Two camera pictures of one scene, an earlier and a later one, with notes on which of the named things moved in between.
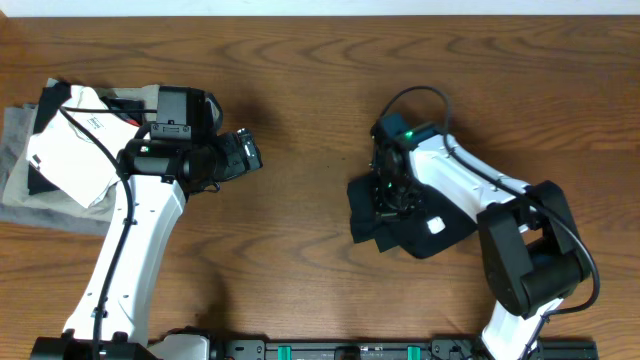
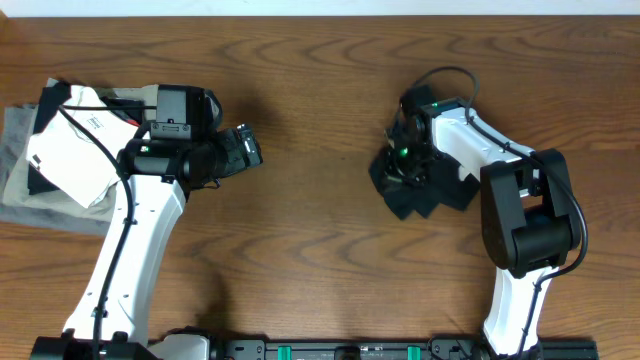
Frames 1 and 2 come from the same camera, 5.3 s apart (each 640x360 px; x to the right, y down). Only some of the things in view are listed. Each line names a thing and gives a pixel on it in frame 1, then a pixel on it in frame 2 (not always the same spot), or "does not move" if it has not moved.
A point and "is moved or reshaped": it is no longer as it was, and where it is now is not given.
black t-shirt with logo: [438, 218] is moved or reshaped
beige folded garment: [17, 189] does not move
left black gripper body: [226, 160] does not move
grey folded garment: [16, 129] does not move
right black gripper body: [398, 198] → [410, 165]
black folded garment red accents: [51, 99] does not move
